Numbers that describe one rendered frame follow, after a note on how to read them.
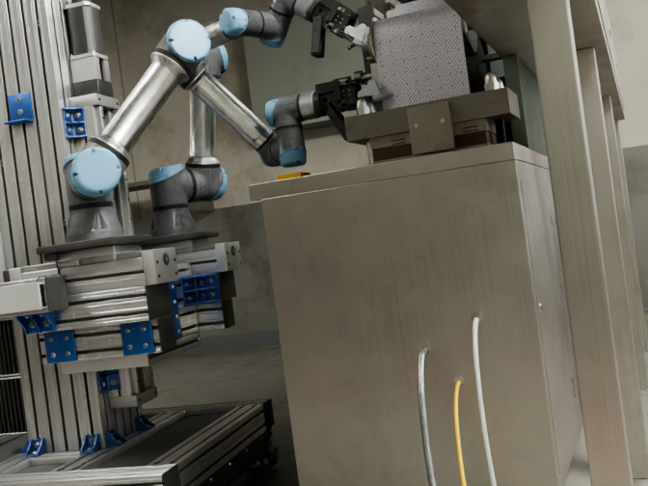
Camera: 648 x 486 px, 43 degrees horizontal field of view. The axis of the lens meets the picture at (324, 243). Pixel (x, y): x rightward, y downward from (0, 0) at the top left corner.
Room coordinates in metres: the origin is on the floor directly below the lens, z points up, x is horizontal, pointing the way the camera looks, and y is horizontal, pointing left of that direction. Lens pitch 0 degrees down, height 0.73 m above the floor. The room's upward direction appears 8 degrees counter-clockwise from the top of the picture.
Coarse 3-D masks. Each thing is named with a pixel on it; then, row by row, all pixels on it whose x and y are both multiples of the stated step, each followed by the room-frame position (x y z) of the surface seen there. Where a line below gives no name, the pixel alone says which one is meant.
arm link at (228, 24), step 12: (228, 12) 2.27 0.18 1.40; (240, 12) 2.28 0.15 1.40; (252, 12) 2.31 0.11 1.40; (204, 24) 2.41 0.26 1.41; (216, 24) 2.34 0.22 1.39; (228, 24) 2.27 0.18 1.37; (240, 24) 2.27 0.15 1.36; (252, 24) 2.30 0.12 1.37; (216, 36) 2.36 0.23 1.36; (228, 36) 2.33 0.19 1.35; (240, 36) 2.32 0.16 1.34; (252, 36) 2.33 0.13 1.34
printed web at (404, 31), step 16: (432, 0) 2.37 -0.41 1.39; (400, 16) 2.17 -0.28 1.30; (416, 16) 2.14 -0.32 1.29; (432, 16) 2.12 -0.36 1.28; (448, 16) 2.10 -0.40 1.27; (384, 32) 2.17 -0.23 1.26; (400, 32) 2.15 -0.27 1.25; (416, 32) 2.13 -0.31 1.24; (432, 32) 2.12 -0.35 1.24; (448, 32) 2.10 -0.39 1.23; (384, 48) 2.17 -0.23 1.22; (400, 48) 2.15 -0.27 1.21
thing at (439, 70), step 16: (416, 48) 2.14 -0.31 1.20; (432, 48) 2.12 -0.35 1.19; (448, 48) 2.10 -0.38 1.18; (464, 48) 2.09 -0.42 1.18; (384, 64) 2.17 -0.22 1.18; (400, 64) 2.15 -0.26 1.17; (416, 64) 2.14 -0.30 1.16; (432, 64) 2.12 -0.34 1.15; (448, 64) 2.11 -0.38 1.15; (464, 64) 2.09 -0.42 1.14; (384, 80) 2.17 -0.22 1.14; (400, 80) 2.16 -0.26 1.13; (416, 80) 2.14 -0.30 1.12; (432, 80) 2.12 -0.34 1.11; (448, 80) 2.11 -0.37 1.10; (464, 80) 2.09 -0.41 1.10; (400, 96) 2.16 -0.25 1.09; (416, 96) 2.14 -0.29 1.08; (432, 96) 2.13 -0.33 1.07; (448, 96) 2.11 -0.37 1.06
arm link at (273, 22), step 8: (272, 8) 2.35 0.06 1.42; (264, 16) 2.33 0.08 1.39; (272, 16) 2.35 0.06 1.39; (280, 16) 2.35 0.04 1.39; (288, 16) 2.36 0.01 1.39; (264, 24) 2.33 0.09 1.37; (272, 24) 2.34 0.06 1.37; (280, 24) 2.36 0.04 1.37; (288, 24) 2.38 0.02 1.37; (264, 32) 2.34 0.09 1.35; (272, 32) 2.36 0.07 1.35; (280, 32) 2.37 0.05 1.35; (264, 40) 2.39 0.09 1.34; (272, 40) 2.38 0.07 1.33; (280, 40) 2.39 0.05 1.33
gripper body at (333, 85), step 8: (336, 80) 2.19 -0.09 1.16; (352, 80) 2.20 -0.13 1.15; (320, 88) 2.22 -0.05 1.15; (328, 88) 2.21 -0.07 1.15; (336, 88) 2.19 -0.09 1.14; (344, 88) 2.19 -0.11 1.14; (352, 88) 2.18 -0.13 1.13; (360, 88) 2.22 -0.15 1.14; (320, 96) 2.23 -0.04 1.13; (328, 96) 2.22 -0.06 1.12; (336, 96) 2.19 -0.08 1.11; (344, 96) 2.19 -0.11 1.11; (352, 96) 2.18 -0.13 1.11; (320, 104) 2.22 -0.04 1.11; (328, 104) 2.22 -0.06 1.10; (336, 104) 2.21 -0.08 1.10; (320, 112) 2.22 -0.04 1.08
